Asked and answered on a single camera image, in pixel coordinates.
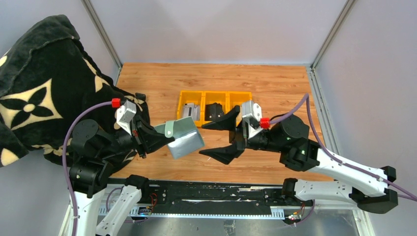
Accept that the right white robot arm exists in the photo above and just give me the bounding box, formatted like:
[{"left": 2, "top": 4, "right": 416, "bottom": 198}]
[{"left": 201, "top": 102, "right": 398, "bottom": 214}]

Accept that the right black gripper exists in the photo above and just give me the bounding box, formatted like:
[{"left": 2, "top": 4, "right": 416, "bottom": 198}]
[{"left": 199, "top": 105, "right": 284, "bottom": 164}]

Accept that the black floral blanket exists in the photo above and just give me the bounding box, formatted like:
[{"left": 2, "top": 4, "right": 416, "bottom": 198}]
[{"left": 0, "top": 15, "right": 150, "bottom": 167}]

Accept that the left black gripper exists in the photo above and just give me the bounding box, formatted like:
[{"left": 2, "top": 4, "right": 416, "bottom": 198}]
[{"left": 99, "top": 114, "right": 176, "bottom": 157}]

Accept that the yellow three-compartment bin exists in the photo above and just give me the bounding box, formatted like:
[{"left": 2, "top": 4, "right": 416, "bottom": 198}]
[{"left": 177, "top": 90, "right": 252, "bottom": 127}]

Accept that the black card holder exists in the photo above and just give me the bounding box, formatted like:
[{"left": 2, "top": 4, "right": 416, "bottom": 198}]
[{"left": 205, "top": 103, "right": 224, "bottom": 121}]

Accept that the silver card holder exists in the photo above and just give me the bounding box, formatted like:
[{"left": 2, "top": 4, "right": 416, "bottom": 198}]
[{"left": 181, "top": 103, "right": 201, "bottom": 121}]

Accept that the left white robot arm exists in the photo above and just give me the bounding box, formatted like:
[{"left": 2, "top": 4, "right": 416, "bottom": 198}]
[{"left": 67, "top": 118, "right": 174, "bottom": 236}]

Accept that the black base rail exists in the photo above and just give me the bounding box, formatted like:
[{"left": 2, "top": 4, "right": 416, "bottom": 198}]
[{"left": 111, "top": 177, "right": 315, "bottom": 217}]

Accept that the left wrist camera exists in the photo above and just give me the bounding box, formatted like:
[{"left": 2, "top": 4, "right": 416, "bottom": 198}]
[{"left": 116, "top": 100, "right": 137, "bottom": 134}]

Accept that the mint green card holder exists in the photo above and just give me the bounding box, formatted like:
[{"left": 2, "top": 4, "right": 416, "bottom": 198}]
[{"left": 154, "top": 117, "right": 205, "bottom": 159}]

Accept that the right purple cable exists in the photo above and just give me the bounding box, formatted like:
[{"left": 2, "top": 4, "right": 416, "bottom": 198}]
[{"left": 260, "top": 93, "right": 417, "bottom": 202}]

